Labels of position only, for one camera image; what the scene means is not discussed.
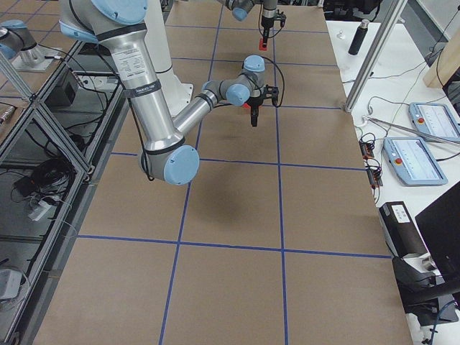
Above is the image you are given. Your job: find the grey spare robot arm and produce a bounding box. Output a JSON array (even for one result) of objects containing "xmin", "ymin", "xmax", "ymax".
[{"xmin": 1, "ymin": 19, "xmax": 61, "ymax": 72}]

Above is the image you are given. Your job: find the black water bottle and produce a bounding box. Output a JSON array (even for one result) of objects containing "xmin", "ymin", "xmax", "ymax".
[{"xmin": 348, "ymin": 19, "xmax": 369, "ymax": 55}]

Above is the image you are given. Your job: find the red circuit board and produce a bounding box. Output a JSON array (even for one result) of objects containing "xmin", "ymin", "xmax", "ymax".
[{"xmin": 359, "ymin": 139, "xmax": 382, "ymax": 190}]

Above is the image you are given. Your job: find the blue teach pendant near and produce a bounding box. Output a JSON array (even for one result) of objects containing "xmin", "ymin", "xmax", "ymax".
[{"xmin": 383, "ymin": 137, "xmax": 448, "ymax": 186}]

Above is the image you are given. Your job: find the blue teach pendant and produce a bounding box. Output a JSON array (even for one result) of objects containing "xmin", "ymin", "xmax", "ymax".
[
  {"xmin": 383, "ymin": 137, "xmax": 448, "ymax": 186},
  {"xmin": 409, "ymin": 103, "xmax": 459, "ymax": 142}
]

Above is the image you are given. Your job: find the blue teach pendant far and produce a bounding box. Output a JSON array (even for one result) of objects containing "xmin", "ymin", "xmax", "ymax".
[{"xmin": 409, "ymin": 103, "xmax": 459, "ymax": 142}]

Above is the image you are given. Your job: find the black box white label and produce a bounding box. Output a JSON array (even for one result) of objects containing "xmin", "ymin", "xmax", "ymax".
[{"xmin": 379, "ymin": 201, "xmax": 428, "ymax": 259}]

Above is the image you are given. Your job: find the metal rod green tip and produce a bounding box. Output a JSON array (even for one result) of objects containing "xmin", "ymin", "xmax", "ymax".
[{"xmin": 362, "ymin": 116, "xmax": 459, "ymax": 147}]

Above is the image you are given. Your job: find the black computer monitor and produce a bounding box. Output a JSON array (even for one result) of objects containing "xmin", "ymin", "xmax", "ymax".
[{"xmin": 392, "ymin": 184, "xmax": 459, "ymax": 313}]

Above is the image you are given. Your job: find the white box on floor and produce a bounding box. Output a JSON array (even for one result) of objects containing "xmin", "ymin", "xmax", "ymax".
[{"xmin": 1, "ymin": 268, "xmax": 22, "ymax": 300}]

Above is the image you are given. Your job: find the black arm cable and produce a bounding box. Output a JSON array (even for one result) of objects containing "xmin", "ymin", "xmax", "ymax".
[{"xmin": 247, "ymin": 55, "xmax": 286, "ymax": 109}]

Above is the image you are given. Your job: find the white column pedestal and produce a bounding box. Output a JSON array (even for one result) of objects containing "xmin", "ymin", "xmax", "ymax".
[{"xmin": 144, "ymin": 0, "xmax": 193, "ymax": 117}]

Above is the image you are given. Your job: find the aluminium frame post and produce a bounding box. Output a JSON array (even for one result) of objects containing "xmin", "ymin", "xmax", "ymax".
[{"xmin": 343, "ymin": 0, "xmax": 408, "ymax": 113}]

